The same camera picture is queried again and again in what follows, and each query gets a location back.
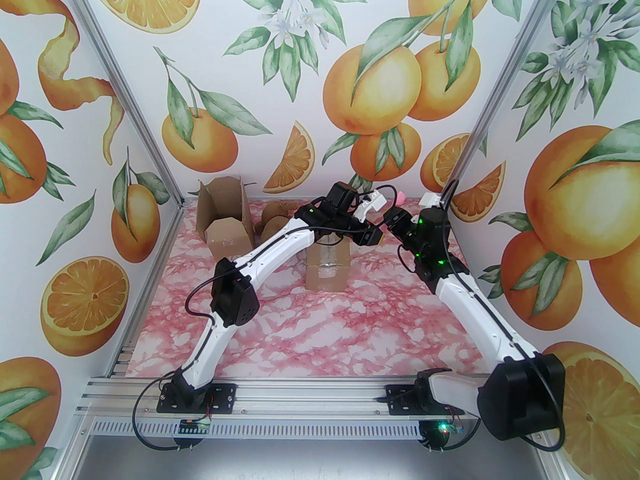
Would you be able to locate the aluminium left frame post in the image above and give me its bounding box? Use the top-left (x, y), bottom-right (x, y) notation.
top-left (59, 0), bottom-right (185, 206)

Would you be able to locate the aluminium mounting rail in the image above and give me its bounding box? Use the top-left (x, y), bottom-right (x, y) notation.
top-left (74, 374), bottom-right (547, 421)

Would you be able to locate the perforated metal strip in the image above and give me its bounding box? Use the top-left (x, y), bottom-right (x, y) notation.
top-left (92, 418), bottom-right (528, 440)

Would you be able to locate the short taped cardboard box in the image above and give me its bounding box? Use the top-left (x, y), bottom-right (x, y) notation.
top-left (305, 233), bottom-right (353, 293)

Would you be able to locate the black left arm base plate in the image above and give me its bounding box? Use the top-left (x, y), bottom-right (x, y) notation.
top-left (156, 383), bottom-right (237, 414)

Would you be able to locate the aluminium right frame post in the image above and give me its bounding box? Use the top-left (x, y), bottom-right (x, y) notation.
top-left (440, 0), bottom-right (583, 206)

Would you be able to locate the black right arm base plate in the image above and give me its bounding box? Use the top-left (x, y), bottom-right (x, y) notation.
top-left (385, 383), bottom-right (466, 415)

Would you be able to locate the long taped cardboard box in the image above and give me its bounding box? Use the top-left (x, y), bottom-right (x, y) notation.
top-left (196, 177), bottom-right (257, 270)

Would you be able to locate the pink utility knife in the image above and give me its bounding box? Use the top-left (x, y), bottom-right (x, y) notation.
top-left (377, 192), bottom-right (407, 234)

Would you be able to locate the black right base cable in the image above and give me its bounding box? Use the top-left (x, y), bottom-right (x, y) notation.
top-left (422, 408), bottom-right (478, 453)

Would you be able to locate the brown plush toy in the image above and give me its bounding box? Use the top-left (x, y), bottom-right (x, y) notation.
top-left (255, 200), bottom-right (293, 241)

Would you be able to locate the black base cable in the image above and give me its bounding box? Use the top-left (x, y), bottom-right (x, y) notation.
top-left (129, 385), bottom-right (193, 453)
top-left (422, 408), bottom-right (478, 453)

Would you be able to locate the grey metal shelf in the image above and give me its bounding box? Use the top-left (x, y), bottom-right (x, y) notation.
top-left (65, 433), bottom-right (566, 480)

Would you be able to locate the aluminium frame post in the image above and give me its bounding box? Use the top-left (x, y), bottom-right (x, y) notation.
top-left (440, 0), bottom-right (583, 206)
top-left (59, 0), bottom-right (185, 206)

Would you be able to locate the black left base cable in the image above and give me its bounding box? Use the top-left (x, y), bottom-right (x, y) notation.
top-left (129, 385), bottom-right (193, 453)

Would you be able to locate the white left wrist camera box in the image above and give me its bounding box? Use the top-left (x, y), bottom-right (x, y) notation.
top-left (355, 190), bottom-right (387, 219)

